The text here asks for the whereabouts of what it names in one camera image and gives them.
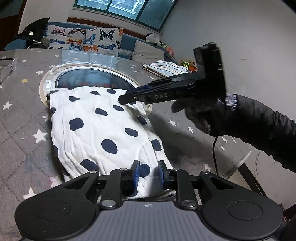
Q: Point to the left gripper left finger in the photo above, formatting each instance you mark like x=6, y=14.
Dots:
x=120, y=182

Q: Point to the green framed window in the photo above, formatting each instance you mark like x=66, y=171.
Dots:
x=149, y=13

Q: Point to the colourful plush toys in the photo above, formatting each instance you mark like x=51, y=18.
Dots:
x=191, y=65

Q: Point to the black sleeved right forearm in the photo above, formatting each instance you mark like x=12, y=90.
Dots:
x=256, y=124

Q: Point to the left butterfly pillow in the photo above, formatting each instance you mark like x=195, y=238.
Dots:
x=69, y=38

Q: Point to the right butterfly pillow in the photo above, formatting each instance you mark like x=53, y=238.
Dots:
x=105, y=41

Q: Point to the butterfly pillow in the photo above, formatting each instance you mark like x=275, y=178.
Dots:
x=69, y=38
x=105, y=41

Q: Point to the blue sofa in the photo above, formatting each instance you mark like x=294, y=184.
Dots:
x=127, y=41

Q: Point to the white navy dotted garment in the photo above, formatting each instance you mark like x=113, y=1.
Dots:
x=92, y=131

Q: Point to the round table heater opening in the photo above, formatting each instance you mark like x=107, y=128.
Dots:
x=76, y=74

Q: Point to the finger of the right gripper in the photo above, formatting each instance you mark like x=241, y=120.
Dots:
x=139, y=90
x=134, y=97

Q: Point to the black bag on sofa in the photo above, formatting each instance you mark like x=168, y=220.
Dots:
x=33, y=34

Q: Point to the black gloved right hand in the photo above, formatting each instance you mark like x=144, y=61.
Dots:
x=201, y=113

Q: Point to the grey star tablecloth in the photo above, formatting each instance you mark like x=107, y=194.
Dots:
x=27, y=162

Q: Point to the striped folded blanket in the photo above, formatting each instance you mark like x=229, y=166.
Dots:
x=164, y=69

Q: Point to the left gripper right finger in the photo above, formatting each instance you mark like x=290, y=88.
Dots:
x=180, y=181

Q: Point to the white plush toy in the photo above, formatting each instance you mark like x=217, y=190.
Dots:
x=151, y=38

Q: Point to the grey plain cushion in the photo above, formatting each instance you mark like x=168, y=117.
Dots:
x=147, y=54

